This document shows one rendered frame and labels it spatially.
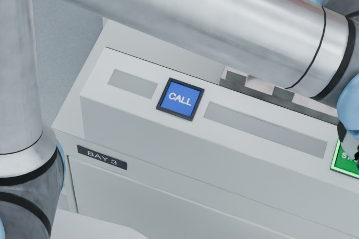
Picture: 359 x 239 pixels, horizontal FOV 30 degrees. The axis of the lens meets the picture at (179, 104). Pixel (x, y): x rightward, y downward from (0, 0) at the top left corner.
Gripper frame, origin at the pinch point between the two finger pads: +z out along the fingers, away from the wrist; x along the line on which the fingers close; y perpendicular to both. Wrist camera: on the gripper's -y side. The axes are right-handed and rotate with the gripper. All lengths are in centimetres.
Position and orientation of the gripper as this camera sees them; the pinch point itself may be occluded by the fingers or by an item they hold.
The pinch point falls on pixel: (354, 158)
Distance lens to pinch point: 96.3
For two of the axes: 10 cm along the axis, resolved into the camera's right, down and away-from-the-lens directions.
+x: -9.4, -3.3, 1.2
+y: 3.4, -8.0, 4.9
